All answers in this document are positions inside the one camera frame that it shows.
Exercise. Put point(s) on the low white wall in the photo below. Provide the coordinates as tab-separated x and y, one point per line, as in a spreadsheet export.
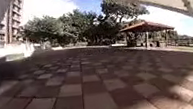
10	50

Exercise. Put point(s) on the tall apartment building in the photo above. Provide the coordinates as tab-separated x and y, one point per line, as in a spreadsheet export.
10	23

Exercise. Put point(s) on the checkered stone tile pavement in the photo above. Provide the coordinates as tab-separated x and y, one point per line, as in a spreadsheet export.
87	81

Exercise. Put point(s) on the grass strip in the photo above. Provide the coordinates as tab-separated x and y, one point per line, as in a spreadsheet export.
187	48

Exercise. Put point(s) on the pavilion with red-brown roof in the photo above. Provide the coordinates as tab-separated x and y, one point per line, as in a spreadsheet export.
146	27

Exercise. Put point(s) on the group of large trees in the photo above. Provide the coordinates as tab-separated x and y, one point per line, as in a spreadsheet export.
78	27

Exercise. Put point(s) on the dark railing fence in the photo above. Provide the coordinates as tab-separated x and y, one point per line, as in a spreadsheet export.
190	42

